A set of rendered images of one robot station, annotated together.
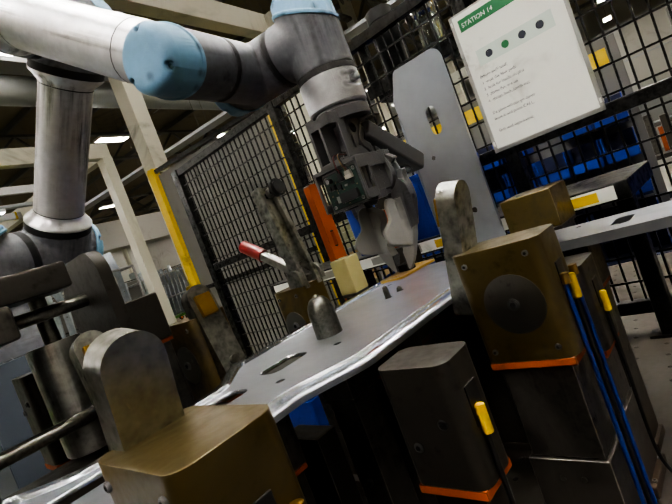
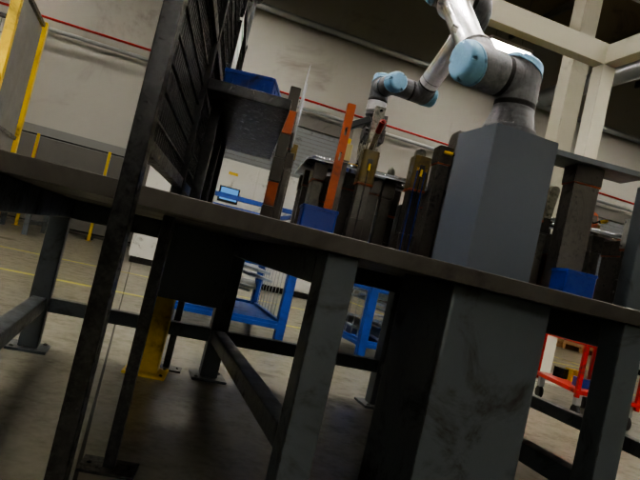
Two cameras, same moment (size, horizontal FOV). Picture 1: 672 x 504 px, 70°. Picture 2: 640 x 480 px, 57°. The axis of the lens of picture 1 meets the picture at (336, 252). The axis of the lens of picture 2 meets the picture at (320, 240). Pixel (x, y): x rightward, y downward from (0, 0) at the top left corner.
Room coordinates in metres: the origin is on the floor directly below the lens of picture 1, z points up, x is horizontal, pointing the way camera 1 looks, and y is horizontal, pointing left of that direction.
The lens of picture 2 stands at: (2.42, 1.30, 0.62)
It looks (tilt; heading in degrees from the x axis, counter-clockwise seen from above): 2 degrees up; 219
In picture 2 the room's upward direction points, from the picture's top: 13 degrees clockwise
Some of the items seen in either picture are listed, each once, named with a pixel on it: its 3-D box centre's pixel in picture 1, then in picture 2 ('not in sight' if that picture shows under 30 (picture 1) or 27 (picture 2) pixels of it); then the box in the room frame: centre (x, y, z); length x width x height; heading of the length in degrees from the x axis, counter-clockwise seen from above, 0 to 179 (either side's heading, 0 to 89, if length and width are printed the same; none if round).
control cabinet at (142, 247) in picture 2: not in sight; (162, 194); (-3.97, -7.73, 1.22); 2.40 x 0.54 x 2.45; 53
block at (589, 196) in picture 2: not in sight; (570, 232); (0.37, 0.67, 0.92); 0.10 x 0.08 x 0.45; 137
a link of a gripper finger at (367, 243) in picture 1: (372, 242); not in sight; (0.61, -0.05, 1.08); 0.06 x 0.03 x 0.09; 137
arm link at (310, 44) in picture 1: (310, 38); (380, 89); (0.60, -0.06, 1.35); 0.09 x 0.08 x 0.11; 59
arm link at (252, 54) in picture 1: (245, 75); (396, 85); (0.64, 0.03, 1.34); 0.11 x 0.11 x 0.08; 59
